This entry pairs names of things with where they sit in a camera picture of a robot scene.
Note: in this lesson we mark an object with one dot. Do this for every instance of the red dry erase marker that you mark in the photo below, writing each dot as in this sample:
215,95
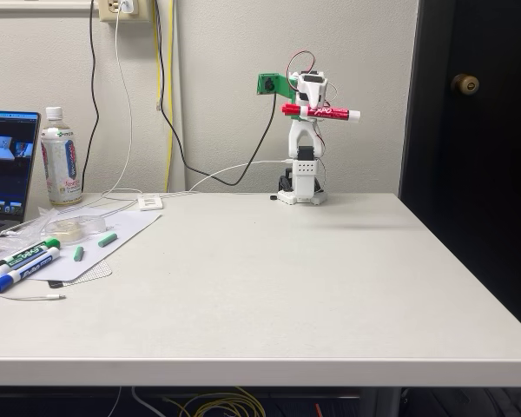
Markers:
325,113

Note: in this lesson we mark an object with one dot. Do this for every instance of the mint green cylinder piece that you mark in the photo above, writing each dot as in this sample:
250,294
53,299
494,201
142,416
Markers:
78,253
107,240

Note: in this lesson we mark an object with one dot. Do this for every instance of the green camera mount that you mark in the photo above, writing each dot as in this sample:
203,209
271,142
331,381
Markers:
286,87

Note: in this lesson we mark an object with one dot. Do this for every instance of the grey table leg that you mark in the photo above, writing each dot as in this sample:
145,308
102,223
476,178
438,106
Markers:
380,404

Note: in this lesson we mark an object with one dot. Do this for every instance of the blue dry erase marker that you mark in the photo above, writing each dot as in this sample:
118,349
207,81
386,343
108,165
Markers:
30,271

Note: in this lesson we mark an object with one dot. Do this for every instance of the plastic tea bottle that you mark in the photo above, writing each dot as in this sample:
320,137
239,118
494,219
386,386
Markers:
61,160

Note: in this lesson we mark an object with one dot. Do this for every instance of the grey laptop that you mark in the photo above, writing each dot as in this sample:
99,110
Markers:
8,165

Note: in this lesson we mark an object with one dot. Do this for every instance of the clear plastic bags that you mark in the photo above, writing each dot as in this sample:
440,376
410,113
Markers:
17,232

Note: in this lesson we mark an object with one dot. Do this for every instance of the dark door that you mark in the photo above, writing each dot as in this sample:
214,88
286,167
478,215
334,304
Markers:
482,195

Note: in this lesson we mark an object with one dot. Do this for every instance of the white charger plug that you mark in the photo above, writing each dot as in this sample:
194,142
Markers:
128,6

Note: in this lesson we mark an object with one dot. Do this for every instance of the beige wall outlet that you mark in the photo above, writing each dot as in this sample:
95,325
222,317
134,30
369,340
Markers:
108,13

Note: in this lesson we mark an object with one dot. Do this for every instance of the clear round container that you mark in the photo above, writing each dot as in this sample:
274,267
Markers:
76,228

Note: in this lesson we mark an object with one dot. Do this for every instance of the white paper sheet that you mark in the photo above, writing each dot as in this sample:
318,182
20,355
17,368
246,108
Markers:
126,230

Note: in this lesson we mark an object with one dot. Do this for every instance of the brass door knob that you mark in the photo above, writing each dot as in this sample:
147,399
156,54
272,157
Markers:
463,84

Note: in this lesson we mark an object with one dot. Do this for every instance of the green camera board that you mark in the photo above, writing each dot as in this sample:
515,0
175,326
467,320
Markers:
267,83

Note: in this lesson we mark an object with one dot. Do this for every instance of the white mesh mat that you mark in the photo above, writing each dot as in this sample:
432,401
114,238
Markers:
96,273

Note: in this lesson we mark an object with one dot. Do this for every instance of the green dry erase marker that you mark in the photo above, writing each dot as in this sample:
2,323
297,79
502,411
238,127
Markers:
26,256

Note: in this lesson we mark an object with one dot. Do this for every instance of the white adapter box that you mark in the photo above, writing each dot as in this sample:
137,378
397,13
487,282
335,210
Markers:
150,202

